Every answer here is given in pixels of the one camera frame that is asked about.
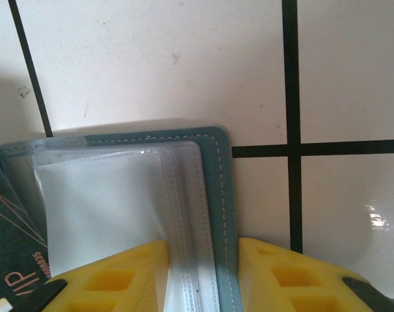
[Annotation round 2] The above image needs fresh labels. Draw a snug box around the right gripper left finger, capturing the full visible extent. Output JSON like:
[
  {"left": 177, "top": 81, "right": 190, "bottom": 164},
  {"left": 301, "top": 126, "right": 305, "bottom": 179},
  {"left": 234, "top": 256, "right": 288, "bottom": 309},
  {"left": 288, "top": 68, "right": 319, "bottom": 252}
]
[{"left": 31, "top": 239, "right": 171, "bottom": 312}]

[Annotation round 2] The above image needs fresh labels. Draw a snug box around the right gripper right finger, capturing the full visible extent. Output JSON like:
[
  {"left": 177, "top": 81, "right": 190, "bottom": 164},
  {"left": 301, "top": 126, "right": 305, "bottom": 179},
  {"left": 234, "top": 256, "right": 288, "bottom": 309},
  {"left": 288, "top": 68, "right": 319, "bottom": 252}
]
[{"left": 237, "top": 236, "right": 394, "bottom": 312}]

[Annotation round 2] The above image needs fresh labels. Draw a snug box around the black VIP card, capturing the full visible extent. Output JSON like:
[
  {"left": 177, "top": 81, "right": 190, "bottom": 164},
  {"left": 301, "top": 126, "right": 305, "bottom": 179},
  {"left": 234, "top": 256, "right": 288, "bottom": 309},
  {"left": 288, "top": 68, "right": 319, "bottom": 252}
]
[{"left": 0, "top": 145, "right": 52, "bottom": 312}]

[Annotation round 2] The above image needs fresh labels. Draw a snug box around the teal card holder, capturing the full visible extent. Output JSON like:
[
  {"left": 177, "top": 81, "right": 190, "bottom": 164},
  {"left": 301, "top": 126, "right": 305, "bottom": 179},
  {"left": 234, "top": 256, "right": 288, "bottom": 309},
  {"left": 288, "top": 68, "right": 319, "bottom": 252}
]
[{"left": 0, "top": 125, "right": 243, "bottom": 312}]

